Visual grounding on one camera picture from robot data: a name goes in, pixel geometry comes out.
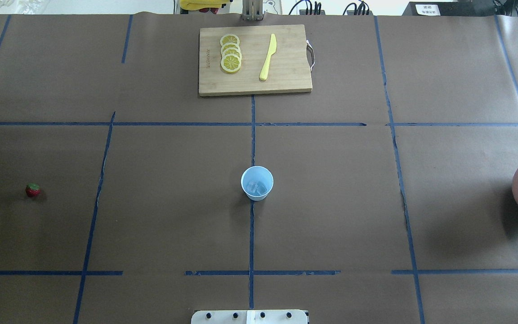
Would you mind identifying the clear ice cube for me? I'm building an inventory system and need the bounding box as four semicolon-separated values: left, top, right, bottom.
246;182;268;197

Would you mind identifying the aluminium frame post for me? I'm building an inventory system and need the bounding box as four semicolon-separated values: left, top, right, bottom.
242;0;264;21

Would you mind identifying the wooden cutting board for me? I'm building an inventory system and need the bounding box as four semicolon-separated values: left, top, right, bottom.
199;24;313;97

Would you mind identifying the red strawberry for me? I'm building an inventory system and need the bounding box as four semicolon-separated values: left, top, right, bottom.
25;183;41;198

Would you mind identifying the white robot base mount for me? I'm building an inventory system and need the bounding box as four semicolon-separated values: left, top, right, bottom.
191;309;310;324

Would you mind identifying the light blue plastic cup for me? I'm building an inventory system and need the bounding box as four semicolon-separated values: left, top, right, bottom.
240;166;274;201

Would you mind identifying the yellow cloth bag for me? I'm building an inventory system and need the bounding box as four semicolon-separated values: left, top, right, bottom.
179;0;232;11

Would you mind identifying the yellow plastic knife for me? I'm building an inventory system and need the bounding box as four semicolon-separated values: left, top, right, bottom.
259;33;277;81

